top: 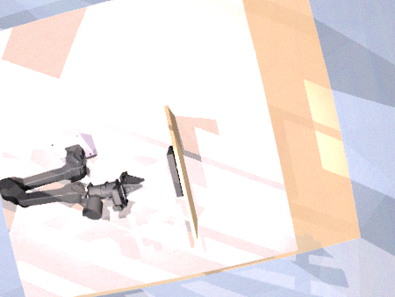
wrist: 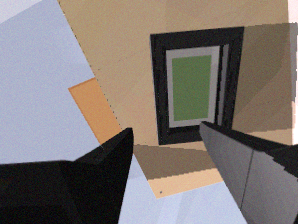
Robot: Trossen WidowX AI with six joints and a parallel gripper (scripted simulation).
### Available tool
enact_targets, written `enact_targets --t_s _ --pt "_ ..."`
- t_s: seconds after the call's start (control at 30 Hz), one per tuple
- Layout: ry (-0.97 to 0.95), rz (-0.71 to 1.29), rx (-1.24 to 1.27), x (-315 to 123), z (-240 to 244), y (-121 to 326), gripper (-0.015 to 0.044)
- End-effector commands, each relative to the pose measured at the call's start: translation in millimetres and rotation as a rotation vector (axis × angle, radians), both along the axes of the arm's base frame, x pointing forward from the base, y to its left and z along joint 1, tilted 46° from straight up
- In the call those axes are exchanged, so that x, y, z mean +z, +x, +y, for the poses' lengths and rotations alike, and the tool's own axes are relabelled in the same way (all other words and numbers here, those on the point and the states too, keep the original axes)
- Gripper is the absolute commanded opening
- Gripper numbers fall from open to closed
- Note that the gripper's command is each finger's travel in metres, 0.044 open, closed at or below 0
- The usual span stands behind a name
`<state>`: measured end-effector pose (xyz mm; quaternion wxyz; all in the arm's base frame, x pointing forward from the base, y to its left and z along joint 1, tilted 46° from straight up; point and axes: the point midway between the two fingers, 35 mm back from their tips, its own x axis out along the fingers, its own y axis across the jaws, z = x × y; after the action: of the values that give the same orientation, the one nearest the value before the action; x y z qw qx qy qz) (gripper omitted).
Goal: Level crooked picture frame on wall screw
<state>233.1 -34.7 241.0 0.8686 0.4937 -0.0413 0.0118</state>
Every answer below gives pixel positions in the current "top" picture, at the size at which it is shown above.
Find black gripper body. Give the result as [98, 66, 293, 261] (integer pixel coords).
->
[100, 171, 128, 206]

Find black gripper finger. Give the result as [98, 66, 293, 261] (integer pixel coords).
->
[120, 183, 143, 200]
[126, 174, 145, 184]

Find tan flat board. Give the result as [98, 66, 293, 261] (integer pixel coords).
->
[164, 105, 198, 242]

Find black picture frame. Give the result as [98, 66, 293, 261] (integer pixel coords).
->
[166, 145, 183, 198]

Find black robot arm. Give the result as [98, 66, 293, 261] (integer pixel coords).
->
[0, 143, 104, 221]

